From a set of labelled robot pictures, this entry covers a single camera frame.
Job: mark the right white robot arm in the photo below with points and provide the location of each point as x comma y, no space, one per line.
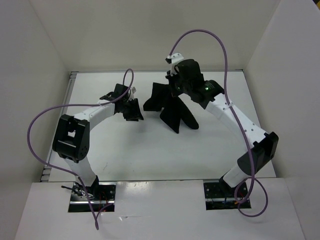
260,146

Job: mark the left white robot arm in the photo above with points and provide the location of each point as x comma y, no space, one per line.
72,137

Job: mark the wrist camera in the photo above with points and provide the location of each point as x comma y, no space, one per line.
173,60
132,90

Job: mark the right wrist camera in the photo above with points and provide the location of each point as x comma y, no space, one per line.
173,60

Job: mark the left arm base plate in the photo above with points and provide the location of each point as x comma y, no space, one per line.
103,202

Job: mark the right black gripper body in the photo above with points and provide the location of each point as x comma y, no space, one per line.
176,85

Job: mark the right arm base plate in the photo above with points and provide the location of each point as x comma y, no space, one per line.
219,198

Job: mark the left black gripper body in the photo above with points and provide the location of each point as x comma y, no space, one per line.
130,109

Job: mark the black skirt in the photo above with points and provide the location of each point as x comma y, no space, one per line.
173,109

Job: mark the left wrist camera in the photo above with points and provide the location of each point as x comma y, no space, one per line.
132,90

